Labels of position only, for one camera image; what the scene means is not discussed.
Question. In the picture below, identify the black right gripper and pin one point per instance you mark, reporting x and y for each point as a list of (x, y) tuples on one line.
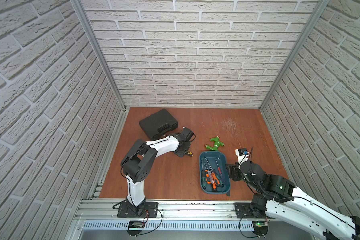
[(232, 171)]

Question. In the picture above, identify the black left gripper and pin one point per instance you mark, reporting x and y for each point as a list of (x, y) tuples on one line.
[(183, 150)]

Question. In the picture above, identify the large green black screwdriver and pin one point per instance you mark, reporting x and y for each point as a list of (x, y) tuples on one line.
[(203, 177)]

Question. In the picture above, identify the orange black screwdriver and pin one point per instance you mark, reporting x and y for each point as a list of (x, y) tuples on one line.
[(216, 179)]

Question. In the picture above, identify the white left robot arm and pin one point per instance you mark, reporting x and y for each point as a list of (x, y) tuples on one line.
[(138, 162)]

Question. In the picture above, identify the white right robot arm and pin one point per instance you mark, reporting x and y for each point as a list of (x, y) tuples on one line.
[(278, 198)]

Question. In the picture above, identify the teal storage tray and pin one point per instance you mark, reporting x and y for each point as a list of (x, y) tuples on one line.
[(211, 156)]

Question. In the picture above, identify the black plastic tool case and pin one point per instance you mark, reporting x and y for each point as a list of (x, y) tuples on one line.
[(158, 124)]

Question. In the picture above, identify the green plastic clamp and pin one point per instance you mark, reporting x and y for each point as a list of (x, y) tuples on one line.
[(216, 144)]

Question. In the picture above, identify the right controller board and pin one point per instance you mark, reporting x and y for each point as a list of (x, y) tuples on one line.
[(260, 229)]

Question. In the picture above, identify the controller board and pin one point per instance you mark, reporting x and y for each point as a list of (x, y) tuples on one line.
[(260, 229), (135, 228)]

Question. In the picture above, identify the left controller board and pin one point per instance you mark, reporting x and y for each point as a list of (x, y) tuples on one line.
[(135, 228)]

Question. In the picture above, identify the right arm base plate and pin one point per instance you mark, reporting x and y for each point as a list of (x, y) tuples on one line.
[(249, 210)]

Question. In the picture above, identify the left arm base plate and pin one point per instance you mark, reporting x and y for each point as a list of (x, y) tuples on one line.
[(127, 210)]

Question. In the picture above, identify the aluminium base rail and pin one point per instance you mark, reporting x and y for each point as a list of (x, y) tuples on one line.
[(177, 215)]

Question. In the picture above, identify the aluminium frame corner post left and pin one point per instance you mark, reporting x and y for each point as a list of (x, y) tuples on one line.
[(80, 11)]

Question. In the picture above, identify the aluminium frame corner post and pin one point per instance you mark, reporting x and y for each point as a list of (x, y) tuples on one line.
[(309, 26), (80, 11)]

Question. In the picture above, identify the aluminium frame corner post right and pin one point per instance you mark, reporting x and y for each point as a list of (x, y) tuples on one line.
[(309, 26)]

